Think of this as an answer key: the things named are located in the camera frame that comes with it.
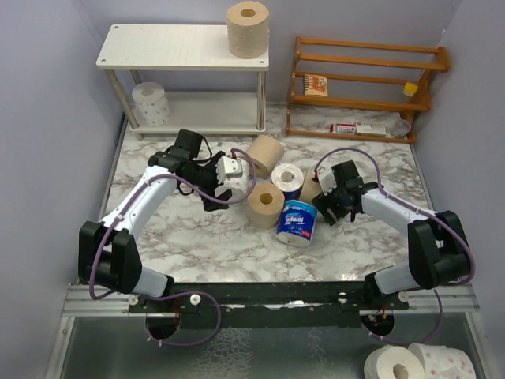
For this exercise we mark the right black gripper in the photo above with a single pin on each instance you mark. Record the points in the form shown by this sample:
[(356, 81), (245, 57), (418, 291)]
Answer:
[(324, 201)]

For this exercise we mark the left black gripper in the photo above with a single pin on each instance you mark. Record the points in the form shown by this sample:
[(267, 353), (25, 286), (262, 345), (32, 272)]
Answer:
[(211, 191)]

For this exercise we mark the brown paper roll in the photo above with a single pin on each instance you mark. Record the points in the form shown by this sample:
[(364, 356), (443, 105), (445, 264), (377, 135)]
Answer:
[(248, 29), (265, 152), (310, 188), (264, 205)]

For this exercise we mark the blue Tempo roll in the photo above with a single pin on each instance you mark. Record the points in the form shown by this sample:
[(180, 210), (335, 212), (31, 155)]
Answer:
[(296, 224)]

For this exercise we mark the white floral paper roll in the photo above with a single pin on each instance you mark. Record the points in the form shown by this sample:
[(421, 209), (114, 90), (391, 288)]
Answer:
[(238, 186), (151, 101)]

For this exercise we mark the blue Vinda roll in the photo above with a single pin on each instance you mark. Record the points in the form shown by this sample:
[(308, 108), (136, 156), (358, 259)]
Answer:
[(289, 179)]

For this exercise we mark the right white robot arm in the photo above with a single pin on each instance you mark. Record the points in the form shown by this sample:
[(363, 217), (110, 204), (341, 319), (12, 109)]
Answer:
[(437, 249)]

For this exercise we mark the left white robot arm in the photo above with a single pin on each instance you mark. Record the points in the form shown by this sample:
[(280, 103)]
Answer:
[(107, 250)]

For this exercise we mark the white two-tier shelf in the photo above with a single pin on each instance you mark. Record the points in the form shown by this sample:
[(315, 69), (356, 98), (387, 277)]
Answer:
[(184, 47)]

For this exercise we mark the red white small box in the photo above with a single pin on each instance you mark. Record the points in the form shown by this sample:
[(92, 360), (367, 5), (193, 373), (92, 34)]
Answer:
[(343, 128)]

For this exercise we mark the white green small box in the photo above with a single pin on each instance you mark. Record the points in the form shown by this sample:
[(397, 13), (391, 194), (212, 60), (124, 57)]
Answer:
[(370, 130)]

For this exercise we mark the brown paper roll front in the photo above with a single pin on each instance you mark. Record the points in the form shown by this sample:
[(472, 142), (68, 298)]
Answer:
[(264, 205)]

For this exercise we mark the clear plastic cup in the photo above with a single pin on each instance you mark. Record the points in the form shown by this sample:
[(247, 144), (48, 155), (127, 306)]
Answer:
[(401, 128)]

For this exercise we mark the orange snack packet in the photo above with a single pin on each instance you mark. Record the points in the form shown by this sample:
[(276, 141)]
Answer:
[(315, 85)]

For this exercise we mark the yellow sponge block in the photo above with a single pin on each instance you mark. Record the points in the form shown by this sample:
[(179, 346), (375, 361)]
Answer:
[(410, 89)]

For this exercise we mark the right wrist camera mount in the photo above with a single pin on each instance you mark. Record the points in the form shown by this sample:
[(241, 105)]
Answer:
[(326, 179)]

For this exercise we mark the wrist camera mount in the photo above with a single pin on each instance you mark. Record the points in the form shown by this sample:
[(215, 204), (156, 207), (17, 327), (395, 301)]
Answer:
[(326, 179), (228, 168)]

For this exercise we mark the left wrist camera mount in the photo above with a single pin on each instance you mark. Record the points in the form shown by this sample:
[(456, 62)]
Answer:
[(228, 168)]

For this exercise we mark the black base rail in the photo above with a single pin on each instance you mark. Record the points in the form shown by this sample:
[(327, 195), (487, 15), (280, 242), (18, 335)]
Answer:
[(266, 305)]

